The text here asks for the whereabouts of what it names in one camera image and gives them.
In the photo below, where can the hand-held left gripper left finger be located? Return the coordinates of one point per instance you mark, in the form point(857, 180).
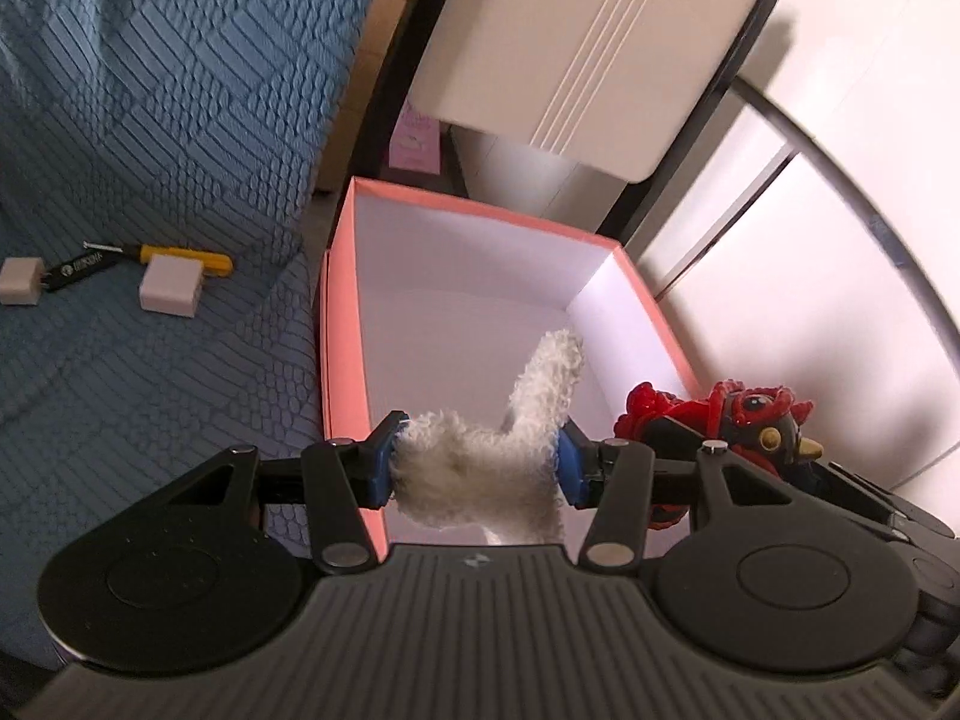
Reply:
point(384, 465)

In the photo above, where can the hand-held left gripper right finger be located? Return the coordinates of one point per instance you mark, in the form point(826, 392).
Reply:
point(570, 469)

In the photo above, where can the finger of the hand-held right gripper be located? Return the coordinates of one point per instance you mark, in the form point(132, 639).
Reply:
point(870, 499)

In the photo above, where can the white fluffy plush toy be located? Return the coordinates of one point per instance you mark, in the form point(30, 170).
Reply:
point(480, 457)

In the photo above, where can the red and black toy figure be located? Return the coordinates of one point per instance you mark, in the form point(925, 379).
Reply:
point(750, 412)

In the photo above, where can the pink cardboard box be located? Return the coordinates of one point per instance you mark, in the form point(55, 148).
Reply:
point(450, 277)

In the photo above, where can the white charger adapter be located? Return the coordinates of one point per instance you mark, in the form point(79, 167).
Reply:
point(171, 285)
point(19, 281)

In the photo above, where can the curved dark metal tube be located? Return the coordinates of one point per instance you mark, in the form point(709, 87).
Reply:
point(847, 180)

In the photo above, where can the pink card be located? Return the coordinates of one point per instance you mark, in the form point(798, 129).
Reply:
point(414, 142)

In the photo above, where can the blue quilted cover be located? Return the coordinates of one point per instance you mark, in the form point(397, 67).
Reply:
point(165, 105)

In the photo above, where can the white plastic chair back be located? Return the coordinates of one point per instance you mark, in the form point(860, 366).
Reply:
point(592, 45)

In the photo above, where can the white chair with black frame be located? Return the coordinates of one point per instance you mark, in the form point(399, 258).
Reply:
point(394, 75)

